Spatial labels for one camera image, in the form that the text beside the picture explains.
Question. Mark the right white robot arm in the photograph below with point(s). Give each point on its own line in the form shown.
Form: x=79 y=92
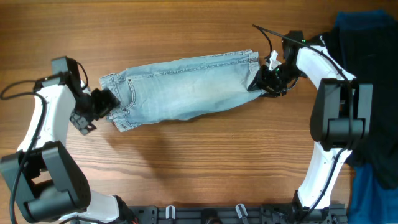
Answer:
x=340 y=117

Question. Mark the blue cloth bottom right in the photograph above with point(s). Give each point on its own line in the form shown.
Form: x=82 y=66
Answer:
x=370 y=203

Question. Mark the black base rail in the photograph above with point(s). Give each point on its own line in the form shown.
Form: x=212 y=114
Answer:
x=265 y=214

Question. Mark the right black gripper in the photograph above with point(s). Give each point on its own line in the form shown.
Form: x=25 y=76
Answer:
x=263 y=84

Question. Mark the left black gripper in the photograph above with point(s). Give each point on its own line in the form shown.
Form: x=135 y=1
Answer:
x=106 y=101

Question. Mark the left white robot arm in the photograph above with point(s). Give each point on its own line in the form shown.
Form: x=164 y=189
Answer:
x=46 y=184

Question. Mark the light blue denim shorts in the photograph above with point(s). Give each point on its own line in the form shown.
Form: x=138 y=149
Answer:
x=182 y=89

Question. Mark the dark clothes pile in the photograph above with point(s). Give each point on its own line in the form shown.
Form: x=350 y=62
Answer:
x=365 y=44

